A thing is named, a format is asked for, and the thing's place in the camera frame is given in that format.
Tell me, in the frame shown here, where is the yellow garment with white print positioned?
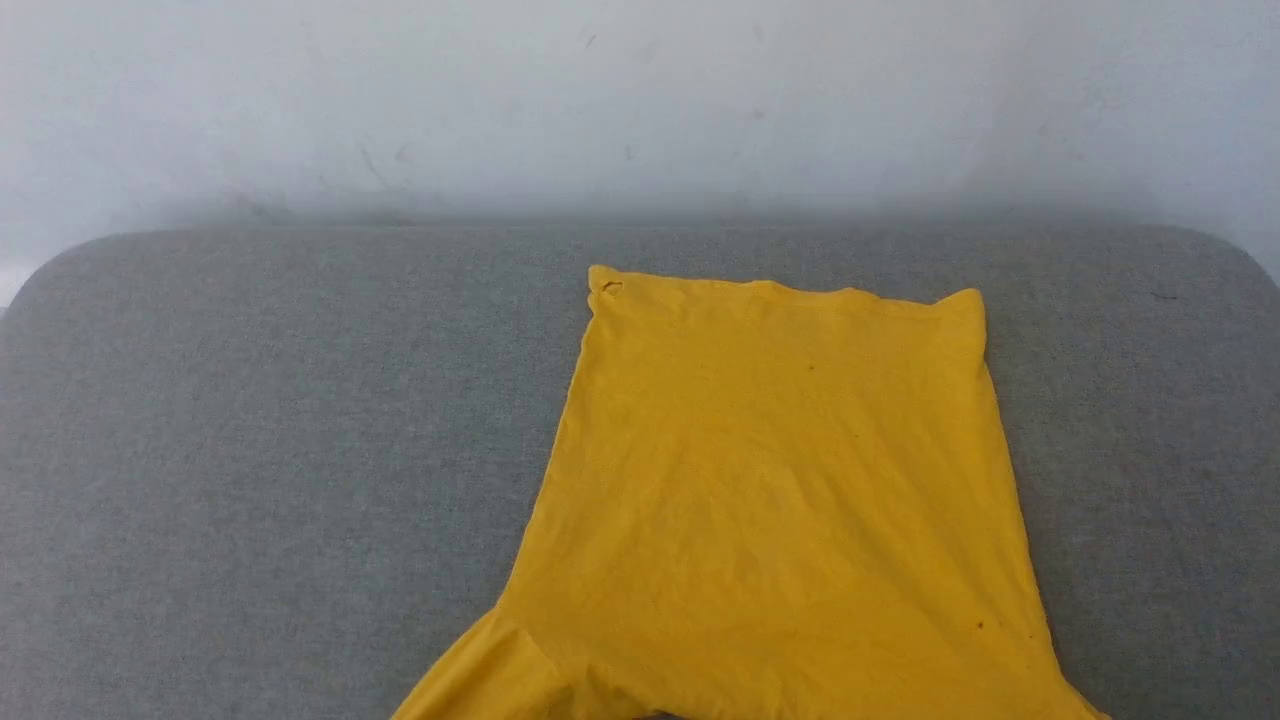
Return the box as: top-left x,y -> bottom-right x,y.
390,264 -> 1111,720

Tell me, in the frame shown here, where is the grey fabric sofa cushion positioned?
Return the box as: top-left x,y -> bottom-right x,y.
0,225 -> 1280,720

